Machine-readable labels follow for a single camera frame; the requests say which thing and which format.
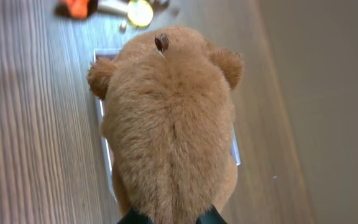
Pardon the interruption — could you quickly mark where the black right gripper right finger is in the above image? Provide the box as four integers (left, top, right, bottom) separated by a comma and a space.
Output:
196, 206, 227, 224

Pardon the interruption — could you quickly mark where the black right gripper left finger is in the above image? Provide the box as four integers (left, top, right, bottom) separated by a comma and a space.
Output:
117, 208, 153, 224

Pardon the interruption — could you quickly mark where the brown plush bear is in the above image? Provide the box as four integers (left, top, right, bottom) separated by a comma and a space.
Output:
86, 26, 244, 223

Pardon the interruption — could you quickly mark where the white yellow plush duck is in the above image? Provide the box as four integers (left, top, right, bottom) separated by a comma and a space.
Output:
54, 0, 98, 20

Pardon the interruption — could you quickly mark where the pink lined white box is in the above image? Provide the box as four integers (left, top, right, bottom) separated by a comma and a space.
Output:
92, 48, 241, 202

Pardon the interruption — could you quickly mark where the yellow wooden rattle drum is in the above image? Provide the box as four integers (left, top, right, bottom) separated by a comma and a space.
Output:
98, 0, 170, 30

